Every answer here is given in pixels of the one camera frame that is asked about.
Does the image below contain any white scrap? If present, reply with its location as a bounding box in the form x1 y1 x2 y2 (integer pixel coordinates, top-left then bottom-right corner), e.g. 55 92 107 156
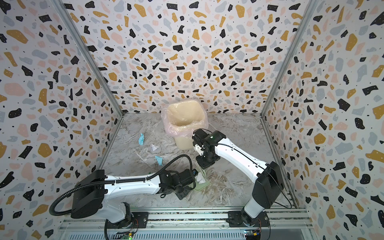
196 173 206 184
151 144 159 152

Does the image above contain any green dustpan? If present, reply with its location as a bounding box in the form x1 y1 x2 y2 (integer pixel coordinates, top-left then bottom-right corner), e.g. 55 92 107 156
194 173 211 192

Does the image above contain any cream trash bin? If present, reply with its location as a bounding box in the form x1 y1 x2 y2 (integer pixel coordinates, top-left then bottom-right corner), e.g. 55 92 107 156
162 99 209 151

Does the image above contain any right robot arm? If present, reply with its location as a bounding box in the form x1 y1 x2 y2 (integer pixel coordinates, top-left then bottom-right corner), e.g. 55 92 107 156
193 129 284 227

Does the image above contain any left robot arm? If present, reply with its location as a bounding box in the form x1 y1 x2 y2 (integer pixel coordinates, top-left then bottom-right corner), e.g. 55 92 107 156
71 169 198 229

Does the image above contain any light blue scrap centre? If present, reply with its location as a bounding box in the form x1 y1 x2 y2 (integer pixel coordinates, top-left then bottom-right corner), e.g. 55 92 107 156
155 156 163 166

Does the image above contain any light blue scrap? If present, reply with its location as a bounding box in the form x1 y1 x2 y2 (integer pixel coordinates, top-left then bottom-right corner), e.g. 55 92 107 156
155 156 163 166
138 133 145 146

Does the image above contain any pink plastic bin liner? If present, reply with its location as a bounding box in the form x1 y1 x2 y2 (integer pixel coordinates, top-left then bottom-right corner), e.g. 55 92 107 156
161 99 210 139

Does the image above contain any light blue scrap far left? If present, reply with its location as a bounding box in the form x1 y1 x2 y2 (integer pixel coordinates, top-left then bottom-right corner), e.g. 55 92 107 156
138 133 145 146

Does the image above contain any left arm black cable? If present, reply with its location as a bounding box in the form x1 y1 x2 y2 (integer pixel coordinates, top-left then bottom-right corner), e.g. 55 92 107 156
48 154 193 240

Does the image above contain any left corner aluminium post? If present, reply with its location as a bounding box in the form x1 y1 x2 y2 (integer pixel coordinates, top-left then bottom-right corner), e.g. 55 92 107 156
51 1 124 117

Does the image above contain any corner aluminium post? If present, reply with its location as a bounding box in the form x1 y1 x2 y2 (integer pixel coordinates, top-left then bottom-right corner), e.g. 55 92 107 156
51 1 124 117
261 0 318 119

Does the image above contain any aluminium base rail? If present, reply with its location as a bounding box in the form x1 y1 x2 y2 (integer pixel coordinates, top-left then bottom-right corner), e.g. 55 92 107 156
55 207 317 240

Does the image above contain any right corner aluminium post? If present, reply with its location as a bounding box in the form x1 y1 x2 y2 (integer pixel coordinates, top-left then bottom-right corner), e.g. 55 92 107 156
261 0 318 119

